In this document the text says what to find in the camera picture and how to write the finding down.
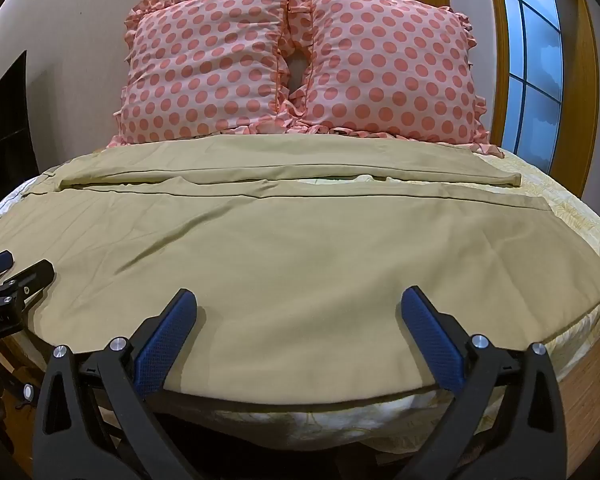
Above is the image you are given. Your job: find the window with blue panes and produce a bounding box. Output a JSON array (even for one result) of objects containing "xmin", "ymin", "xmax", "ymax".
[{"xmin": 495, "ymin": 0, "xmax": 566, "ymax": 176}]

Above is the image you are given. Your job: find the pink polka dot pillow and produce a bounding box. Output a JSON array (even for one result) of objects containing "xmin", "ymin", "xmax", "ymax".
[
  {"xmin": 114, "ymin": 0, "xmax": 312, "ymax": 149},
  {"xmin": 279, "ymin": 0, "xmax": 492, "ymax": 147}
]

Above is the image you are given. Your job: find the black cabinet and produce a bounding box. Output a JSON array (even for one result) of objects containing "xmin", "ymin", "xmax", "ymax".
[{"xmin": 0, "ymin": 50, "xmax": 42, "ymax": 200}]

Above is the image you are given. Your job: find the wooden window frame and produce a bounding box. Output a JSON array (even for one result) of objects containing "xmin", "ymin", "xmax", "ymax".
[{"xmin": 394, "ymin": 0, "xmax": 600, "ymax": 196}]

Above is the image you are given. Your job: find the olive green bed sheet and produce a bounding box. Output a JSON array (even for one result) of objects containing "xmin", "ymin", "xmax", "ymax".
[{"xmin": 0, "ymin": 135, "xmax": 600, "ymax": 407}]

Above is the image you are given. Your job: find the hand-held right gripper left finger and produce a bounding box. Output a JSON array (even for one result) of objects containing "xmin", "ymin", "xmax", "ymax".
[{"xmin": 32, "ymin": 288, "xmax": 198, "ymax": 480}]

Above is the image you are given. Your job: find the bed with floral sheet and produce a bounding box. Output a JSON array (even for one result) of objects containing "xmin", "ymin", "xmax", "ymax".
[{"xmin": 0, "ymin": 146, "xmax": 600, "ymax": 463}]

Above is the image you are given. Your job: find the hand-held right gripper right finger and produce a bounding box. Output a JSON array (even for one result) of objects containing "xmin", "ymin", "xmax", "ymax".
[{"xmin": 401, "ymin": 286, "xmax": 568, "ymax": 480}]

